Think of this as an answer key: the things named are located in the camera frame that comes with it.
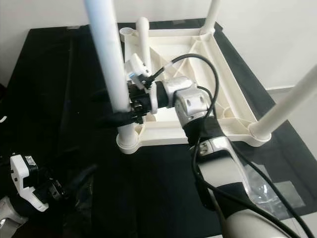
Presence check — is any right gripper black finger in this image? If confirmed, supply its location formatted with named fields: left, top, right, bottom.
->
left=89, top=89, right=115, bottom=103
left=97, top=111, right=137, bottom=128

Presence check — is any white plastic table top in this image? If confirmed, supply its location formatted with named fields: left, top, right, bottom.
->
left=116, top=27, right=271, bottom=154

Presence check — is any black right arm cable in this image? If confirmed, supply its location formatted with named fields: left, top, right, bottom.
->
left=149, top=54, right=317, bottom=238

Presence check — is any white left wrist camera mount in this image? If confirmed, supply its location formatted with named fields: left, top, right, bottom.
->
left=10, top=154, right=49, bottom=213

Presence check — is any black tablecloth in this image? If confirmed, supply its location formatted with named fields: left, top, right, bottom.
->
left=0, top=19, right=317, bottom=238

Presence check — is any clear tape strip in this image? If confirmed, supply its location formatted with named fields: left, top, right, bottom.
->
left=77, top=171, right=97, bottom=224

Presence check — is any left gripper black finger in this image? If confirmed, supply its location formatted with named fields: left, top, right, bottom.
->
left=62, top=164, right=98, bottom=197

